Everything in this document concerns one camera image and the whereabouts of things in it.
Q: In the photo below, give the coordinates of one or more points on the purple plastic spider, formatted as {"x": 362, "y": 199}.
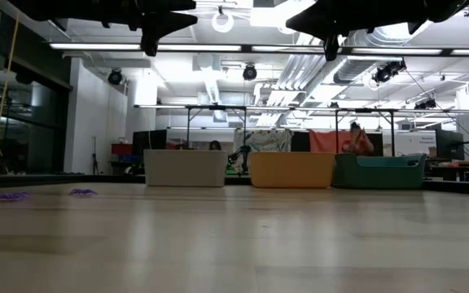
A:
{"x": 83, "y": 192}
{"x": 10, "y": 197}

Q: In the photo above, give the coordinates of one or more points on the small green robot arm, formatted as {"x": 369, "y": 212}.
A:
{"x": 238, "y": 163}

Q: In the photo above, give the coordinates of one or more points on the person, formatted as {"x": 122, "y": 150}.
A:
{"x": 215, "y": 145}
{"x": 358, "y": 142}

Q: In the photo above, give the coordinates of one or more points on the black aluminium table frame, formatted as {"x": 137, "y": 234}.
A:
{"x": 75, "y": 179}

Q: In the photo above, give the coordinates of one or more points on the black background table frame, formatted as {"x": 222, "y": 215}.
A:
{"x": 218, "y": 107}

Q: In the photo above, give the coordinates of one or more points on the orange plastic bin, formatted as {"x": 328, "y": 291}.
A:
{"x": 291, "y": 171}

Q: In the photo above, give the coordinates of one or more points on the black spotlight cluster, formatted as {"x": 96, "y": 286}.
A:
{"x": 426, "y": 104}
{"x": 385, "y": 73}

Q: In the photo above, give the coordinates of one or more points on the white plastic bin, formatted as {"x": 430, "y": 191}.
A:
{"x": 185, "y": 169}

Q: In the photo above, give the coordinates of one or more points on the black monitor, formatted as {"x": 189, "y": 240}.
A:
{"x": 448, "y": 144}
{"x": 149, "y": 142}

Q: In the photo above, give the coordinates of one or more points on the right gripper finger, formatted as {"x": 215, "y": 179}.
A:
{"x": 309, "y": 28}
{"x": 314, "y": 11}

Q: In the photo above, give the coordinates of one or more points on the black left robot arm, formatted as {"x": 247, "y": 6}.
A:
{"x": 75, "y": 8}

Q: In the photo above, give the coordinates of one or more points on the white sign board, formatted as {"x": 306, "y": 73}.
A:
{"x": 422, "y": 140}

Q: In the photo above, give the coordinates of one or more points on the red box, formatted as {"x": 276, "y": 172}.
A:
{"x": 121, "y": 149}

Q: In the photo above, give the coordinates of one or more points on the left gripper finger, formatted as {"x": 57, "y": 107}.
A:
{"x": 173, "y": 22}
{"x": 173, "y": 5}

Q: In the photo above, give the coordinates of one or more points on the black ceiling spotlight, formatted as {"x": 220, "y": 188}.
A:
{"x": 115, "y": 77}
{"x": 249, "y": 73}

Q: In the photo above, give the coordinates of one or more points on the black tripod stand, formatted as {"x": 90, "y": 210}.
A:
{"x": 94, "y": 158}

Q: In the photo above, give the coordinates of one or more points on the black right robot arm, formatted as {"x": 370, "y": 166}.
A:
{"x": 413, "y": 12}

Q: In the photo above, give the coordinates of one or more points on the patterned hanging cloth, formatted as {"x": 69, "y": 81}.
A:
{"x": 265, "y": 141}

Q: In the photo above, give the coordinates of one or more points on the teal plastic bin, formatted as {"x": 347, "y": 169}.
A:
{"x": 377, "y": 175}

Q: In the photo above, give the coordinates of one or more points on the silver ventilation duct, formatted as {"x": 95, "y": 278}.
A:
{"x": 365, "y": 67}

